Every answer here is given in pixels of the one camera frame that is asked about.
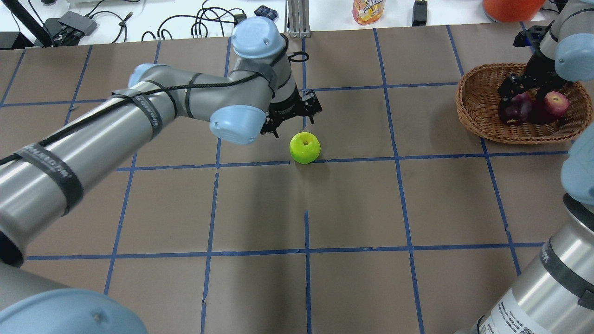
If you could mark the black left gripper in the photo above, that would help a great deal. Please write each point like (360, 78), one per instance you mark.
(284, 106)

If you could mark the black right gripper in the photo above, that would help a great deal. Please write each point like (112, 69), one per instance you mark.
(541, 69)

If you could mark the red yellow apple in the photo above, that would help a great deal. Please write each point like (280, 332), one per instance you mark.
(555, 104)

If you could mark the green apple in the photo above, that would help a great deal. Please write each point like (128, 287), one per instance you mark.
(304, 148)

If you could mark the dark red apple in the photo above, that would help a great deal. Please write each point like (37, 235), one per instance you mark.
(515, 111)

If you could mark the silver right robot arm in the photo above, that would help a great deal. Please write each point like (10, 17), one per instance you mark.
(554, 293)

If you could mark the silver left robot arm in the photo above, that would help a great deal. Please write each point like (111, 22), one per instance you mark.
(46, 180)

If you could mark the woven wicker basket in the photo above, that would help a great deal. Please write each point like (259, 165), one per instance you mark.
(477, 100)

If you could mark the orange bucket grey lid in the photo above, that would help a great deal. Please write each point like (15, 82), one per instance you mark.
(511, 10)

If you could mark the orange juice bottle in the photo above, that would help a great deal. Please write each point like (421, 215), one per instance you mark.
(366, 12)

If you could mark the black usb hub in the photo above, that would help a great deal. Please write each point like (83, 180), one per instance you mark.
(76, 24)

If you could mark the black monitor stand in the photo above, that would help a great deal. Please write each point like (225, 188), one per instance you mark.
(30, 22)

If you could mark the aluminium frame left post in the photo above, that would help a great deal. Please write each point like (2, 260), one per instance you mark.
(298, 18)

